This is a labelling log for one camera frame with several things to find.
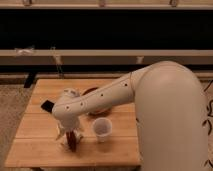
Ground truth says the grey metal rail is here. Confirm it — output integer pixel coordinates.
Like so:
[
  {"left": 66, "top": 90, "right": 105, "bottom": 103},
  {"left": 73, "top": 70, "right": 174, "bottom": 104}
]
[{"left": 0, "top": 49, "right": 213, "bottom": 65}]

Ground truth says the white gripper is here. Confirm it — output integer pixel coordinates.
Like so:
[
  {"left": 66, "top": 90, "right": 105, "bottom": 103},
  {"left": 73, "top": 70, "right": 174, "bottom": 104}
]
[{"left": 55, "top": 117, "right": 83, "bottom": 142}]

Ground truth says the wooden table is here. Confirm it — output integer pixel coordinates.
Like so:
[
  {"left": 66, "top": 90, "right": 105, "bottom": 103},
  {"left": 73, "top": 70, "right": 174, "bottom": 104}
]
[{"left": 5, "top": 79, "right": 140, "bottom": 168}]

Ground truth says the black phone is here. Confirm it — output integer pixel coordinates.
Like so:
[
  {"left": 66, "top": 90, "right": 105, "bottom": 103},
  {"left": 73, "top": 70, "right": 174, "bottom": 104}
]
[{"left": 41, "top": 100, "right": 54, "bottom": 113}]

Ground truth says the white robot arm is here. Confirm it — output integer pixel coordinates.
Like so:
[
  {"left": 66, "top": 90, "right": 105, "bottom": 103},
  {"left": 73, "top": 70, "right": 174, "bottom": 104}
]
[{"left": 52, "top": 61, "right": 209, "bottom": 171}]

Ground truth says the brown round bowl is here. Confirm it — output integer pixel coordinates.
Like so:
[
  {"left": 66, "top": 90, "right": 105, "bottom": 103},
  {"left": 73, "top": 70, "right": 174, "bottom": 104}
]
[{"left": 81, "top": 86, "right": 112, "bottom": 117}]

